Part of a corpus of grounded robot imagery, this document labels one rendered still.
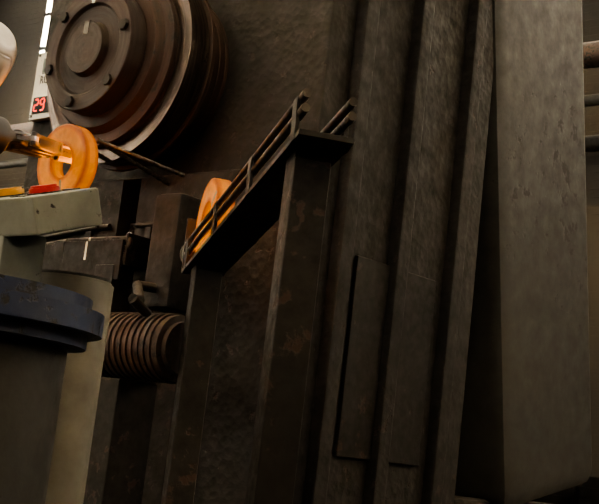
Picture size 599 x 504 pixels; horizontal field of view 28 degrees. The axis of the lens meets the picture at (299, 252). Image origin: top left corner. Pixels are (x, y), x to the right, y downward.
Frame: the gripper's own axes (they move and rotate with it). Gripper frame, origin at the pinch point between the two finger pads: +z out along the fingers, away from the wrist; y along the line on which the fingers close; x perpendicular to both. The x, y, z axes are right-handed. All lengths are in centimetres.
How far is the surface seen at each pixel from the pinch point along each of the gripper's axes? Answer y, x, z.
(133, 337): 26.2, -36.3, -0.9
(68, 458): 60, -56, -41
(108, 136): -7.1, 8.0, 15.9
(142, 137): 1.9, 7.4, 17.6
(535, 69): 39, 45, 116
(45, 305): 104, -39, -82
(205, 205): 35.5, -10.9, 5.2
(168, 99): 8.3, 15.2, 18.1
